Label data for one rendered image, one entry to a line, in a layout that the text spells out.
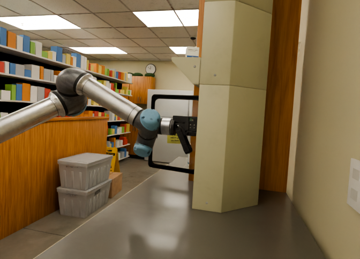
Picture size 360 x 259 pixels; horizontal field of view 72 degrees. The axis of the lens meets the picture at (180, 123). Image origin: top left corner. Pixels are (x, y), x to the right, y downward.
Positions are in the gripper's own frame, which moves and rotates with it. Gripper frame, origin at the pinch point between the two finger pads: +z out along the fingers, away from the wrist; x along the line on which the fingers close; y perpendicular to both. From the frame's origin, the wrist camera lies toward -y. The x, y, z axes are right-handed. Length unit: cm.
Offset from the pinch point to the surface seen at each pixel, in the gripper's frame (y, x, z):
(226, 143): -1.7, -13.3, 4.5
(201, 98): 14.4, -13.8, -6.0
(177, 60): 28.1, -13.7, -15.8
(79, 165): -59, 138, -164
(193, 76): 22.2, -13.7, -9.3
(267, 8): 51, -2, 16
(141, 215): -27.5, -26.4, -22.1
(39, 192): -91, 122, -202
